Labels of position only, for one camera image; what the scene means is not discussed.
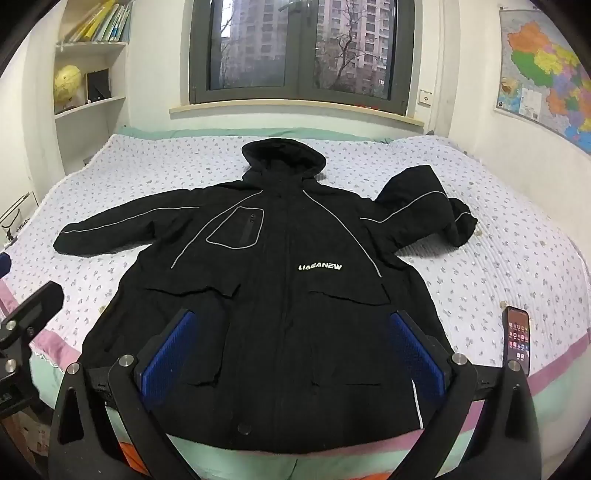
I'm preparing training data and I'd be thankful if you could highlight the white wall socket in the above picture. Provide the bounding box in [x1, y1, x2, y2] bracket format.
[417, 89, 433, 108]

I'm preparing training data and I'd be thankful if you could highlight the colourful wall map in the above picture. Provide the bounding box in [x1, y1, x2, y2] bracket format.
[496, 6, 590, 153]

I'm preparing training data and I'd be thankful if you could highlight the white bookshelf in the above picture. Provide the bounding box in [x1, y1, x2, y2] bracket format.
[45, 0, 136, 175]

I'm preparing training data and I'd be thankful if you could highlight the black smartphone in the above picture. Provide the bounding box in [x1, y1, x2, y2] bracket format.
[502, 306, 531, 376]

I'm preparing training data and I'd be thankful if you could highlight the white floral bed quilt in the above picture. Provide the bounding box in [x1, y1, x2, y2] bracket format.
[1, 134, 590, 371]

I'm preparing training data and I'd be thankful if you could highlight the green bed sheet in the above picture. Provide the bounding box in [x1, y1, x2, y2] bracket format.
[115, 126, 393, 144]

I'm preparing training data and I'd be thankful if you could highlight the black box on shelf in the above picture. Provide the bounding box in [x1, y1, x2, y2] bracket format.
[86, 69, 111, 103]

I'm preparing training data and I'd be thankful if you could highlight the yellow globe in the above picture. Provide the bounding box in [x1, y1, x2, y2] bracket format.
[53, 65, 84, 112]

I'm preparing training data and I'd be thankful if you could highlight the dark framed window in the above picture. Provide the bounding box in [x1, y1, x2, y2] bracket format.
[189, 1, 416, 115]

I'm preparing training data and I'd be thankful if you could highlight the row of books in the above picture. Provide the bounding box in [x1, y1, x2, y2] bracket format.
[58, 1, 133, 44]

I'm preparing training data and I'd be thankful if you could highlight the wooden window sill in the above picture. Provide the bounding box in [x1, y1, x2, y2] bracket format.
[168, 98, 426, 135]

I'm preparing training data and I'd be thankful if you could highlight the black hooded jacket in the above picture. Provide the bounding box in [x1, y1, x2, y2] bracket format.
[54, 139, 477, 454]

